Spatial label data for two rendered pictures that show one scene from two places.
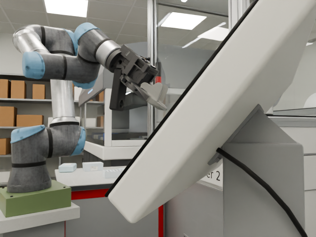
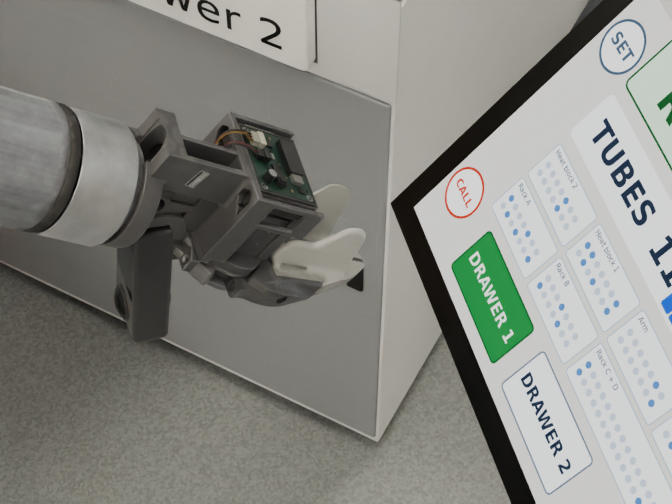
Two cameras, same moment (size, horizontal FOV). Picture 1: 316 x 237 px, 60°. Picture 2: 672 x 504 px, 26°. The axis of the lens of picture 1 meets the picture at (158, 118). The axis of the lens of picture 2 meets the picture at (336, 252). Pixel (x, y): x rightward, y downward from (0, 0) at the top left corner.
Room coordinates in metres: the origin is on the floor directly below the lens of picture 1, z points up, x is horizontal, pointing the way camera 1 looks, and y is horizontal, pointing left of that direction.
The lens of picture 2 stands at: (0.29, 0.35, 1.91)
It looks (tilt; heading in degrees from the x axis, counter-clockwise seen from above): 55 degrees down; 320
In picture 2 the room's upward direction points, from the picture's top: straight up
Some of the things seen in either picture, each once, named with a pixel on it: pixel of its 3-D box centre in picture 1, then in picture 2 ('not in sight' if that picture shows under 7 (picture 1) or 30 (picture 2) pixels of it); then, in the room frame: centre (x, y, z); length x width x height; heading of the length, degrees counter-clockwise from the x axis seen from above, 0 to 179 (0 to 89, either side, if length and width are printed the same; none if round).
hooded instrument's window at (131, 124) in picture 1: (138, 121); not in sight; (3.21, 0.23, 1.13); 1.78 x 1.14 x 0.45; 22
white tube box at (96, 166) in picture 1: (92, 166); not in sight; (1.90, 0.45, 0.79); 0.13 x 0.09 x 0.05; 115
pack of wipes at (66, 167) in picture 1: (67, 167); not in sight; (1.87, 0.61, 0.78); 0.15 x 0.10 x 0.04; 8
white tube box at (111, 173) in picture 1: (114, 173); not in sight; (1.64, 0.26, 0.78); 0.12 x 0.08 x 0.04; 110
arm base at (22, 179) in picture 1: (29, 174); not in sight; (1.03, 0.48, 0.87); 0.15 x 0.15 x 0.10
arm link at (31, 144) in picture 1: (30, 143); not in sight; (1.03, 0.48, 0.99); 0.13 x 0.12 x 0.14; 124
